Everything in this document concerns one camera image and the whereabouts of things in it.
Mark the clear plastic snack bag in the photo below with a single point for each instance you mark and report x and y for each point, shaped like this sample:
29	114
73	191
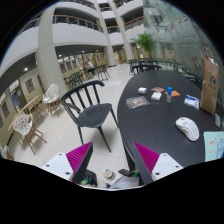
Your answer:
136	102

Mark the black spindle-back chair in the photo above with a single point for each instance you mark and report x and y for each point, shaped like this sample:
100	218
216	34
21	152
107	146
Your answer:
92	116

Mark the potted palm plant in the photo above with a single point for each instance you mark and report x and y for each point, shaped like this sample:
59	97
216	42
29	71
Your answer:
146	41

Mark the brown paper bag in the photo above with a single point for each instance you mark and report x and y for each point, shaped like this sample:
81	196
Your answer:
210	86

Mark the white lattice chair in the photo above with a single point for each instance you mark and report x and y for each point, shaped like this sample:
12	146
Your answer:
51	97
23	127

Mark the blue-capped glue stick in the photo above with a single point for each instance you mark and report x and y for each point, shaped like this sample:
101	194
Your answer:
169	94

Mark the white lattice chair near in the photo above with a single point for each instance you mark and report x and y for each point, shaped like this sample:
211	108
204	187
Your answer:
23	127

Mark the orange paper square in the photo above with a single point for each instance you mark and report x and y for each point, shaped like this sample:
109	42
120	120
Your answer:
173	93

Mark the seated person in white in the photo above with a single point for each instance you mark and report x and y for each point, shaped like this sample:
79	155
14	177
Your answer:
90	67

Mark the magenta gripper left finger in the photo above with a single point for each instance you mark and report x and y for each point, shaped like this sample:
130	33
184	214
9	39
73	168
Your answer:
70	166

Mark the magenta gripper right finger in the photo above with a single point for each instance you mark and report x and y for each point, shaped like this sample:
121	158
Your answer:
158	165

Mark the white computer mouse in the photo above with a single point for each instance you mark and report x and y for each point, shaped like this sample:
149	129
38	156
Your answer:
188	127

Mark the wooden cafe table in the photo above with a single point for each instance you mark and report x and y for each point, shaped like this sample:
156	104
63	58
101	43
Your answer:
29	108

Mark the black smartphone on floor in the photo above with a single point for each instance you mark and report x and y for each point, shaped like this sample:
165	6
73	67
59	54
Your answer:
125	172

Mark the white lattice chair far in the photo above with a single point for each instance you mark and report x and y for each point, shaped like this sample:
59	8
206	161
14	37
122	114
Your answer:
51	97

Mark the white rectangular eraser box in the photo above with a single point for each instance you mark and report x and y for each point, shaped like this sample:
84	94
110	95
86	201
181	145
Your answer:
156	96

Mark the brown card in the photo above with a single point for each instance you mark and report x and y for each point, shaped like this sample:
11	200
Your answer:
158	89

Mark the small white box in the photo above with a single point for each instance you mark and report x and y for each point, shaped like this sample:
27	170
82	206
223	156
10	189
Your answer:
142	90

